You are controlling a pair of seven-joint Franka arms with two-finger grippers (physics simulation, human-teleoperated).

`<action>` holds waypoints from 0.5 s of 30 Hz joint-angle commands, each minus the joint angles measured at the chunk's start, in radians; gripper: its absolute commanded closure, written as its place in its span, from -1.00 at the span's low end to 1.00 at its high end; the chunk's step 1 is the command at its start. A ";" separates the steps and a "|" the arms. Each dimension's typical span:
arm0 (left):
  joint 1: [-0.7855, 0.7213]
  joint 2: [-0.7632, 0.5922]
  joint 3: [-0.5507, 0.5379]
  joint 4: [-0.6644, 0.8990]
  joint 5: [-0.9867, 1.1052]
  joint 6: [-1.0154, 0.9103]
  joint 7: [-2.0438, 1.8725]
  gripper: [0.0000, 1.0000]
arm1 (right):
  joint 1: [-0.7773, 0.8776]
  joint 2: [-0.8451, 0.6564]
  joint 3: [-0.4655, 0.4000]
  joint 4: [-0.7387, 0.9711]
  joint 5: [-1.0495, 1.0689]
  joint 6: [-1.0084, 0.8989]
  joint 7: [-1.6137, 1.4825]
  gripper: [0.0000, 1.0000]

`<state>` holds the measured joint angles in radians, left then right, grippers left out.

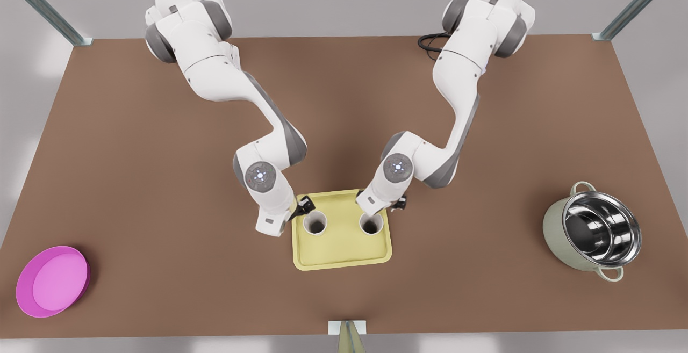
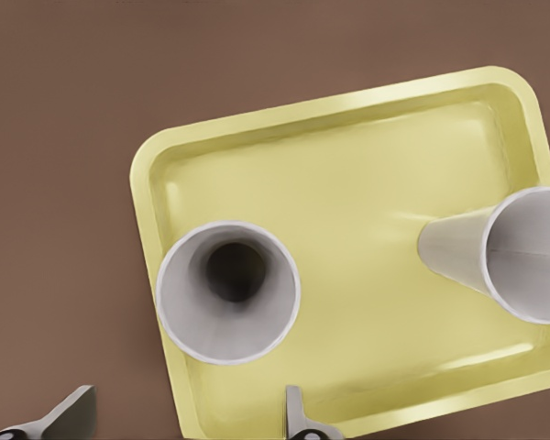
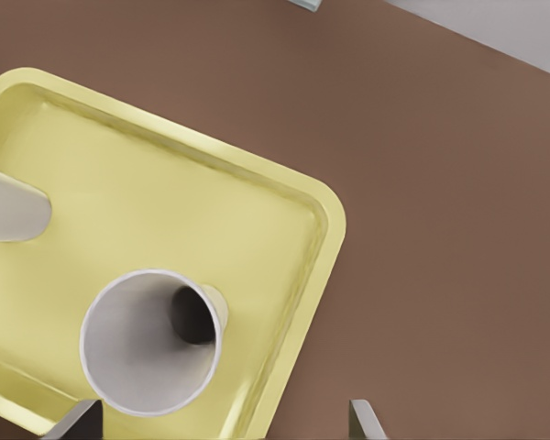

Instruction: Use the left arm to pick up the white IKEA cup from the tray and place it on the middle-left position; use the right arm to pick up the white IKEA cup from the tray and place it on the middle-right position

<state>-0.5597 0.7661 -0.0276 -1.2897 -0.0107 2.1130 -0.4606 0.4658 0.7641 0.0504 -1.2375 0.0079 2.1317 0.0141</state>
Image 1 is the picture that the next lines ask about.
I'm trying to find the white IKEA cup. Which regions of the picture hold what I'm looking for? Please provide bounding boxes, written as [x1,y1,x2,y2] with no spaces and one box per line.
[303,211,328,236]
[359,213,385,235]

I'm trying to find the yellow rectangular tray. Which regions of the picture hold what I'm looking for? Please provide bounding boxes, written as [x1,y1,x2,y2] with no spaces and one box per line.
[291,189,393,271]

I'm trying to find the pale green steel pot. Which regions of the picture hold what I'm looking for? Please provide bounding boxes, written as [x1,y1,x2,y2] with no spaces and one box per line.
[542,182,642,282]

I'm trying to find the pink round bowl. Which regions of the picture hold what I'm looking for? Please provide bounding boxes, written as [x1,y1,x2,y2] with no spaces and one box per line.
[16,246,90,319]

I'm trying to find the silver frame post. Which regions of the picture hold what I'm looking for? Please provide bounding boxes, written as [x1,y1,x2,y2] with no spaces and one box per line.
[328,320,367,353]
[591,0,688,41]
[0,0,93,47]

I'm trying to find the black cable loop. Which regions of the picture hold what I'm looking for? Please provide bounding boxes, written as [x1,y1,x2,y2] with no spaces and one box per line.
[418,32,449,62]

